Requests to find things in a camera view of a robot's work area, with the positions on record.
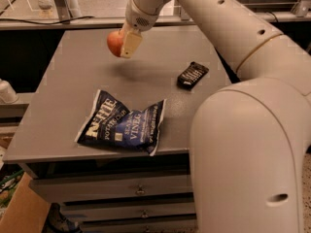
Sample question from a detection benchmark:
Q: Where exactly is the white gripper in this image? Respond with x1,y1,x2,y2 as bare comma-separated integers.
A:
119,0,159,58

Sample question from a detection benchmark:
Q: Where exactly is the red apple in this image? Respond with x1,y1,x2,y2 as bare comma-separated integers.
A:
107,30,123,57

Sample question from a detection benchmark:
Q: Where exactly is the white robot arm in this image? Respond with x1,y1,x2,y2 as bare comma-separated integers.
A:
121,0,311,233

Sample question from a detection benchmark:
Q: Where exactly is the black rxbar chocolate wrapper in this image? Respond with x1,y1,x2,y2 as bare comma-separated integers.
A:
177,61,209,90

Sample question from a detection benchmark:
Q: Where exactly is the blue kettle chips bag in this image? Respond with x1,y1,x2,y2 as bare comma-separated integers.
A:
75,90,166,156

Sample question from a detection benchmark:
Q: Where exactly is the grey drawer cabinet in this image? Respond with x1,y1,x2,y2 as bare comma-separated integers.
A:
4,26,227,233

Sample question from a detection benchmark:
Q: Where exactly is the cardboard box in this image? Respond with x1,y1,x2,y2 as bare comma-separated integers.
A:
0,174,51,233

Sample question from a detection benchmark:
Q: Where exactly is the grey metal rail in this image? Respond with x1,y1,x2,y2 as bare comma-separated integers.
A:
0,12,311,30

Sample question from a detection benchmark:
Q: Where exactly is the black cable on rail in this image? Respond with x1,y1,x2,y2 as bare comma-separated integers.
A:
0,15,95,25

